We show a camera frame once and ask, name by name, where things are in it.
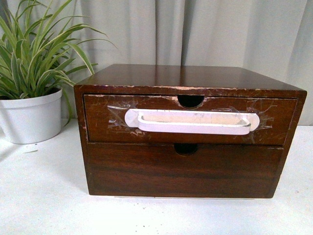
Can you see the wooden drawer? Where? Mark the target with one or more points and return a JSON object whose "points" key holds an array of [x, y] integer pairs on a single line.
{"points": [[216, 171], [105, 122]]}

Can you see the dark wooden drawer cabinet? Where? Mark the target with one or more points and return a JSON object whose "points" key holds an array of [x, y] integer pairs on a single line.
{"points": [[190, 84]]}

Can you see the grey curtain backdrop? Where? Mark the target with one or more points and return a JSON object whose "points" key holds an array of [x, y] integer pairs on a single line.
{"points": [[270, 37]]}

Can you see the green striped spider plant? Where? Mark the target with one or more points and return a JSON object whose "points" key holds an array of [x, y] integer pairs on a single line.
{"points": [[38, 51]]}

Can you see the white plant pot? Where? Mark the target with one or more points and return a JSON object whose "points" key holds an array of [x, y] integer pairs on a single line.
{"points": [[31, 120]]}

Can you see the white drawer handle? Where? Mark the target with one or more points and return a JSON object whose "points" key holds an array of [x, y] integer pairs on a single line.
{"points": [[192, 122]]}

